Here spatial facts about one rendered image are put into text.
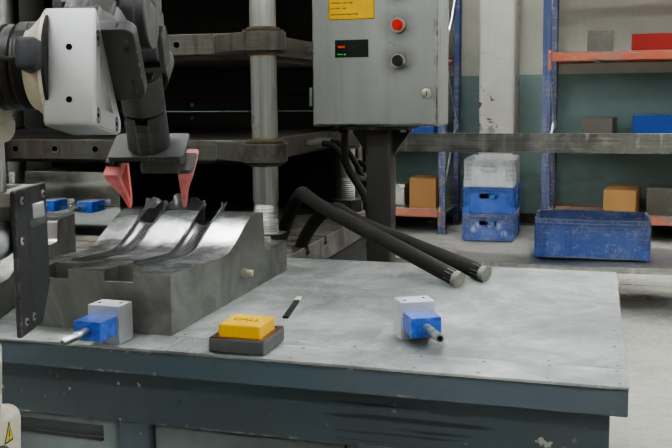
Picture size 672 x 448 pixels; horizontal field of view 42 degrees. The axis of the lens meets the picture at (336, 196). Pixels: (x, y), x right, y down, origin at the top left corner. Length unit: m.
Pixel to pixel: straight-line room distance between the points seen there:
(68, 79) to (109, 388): 0.61
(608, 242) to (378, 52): 3.04
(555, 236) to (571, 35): 3.21
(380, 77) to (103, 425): 1.04
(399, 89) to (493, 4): 5.61
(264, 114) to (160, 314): 0.80
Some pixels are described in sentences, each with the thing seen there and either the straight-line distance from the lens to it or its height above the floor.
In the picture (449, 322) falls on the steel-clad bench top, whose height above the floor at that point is 0.80.
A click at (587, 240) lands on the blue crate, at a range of 4.92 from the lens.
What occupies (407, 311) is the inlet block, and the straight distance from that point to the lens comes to 1.26.
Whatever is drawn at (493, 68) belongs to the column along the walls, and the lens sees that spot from 7.59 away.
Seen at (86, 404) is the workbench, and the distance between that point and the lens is 1.39.
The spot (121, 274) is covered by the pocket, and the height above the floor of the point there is 0.88.
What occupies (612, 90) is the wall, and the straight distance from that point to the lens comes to 7.79.
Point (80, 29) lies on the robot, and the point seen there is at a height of 1.21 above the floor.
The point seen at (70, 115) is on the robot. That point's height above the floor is 1.13.
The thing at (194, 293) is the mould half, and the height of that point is 0.85.
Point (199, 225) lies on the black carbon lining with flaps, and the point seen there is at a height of 0.92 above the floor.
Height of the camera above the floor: 1.14
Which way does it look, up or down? 6 degrees down
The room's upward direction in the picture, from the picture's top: 1 degrees counter-clockwise
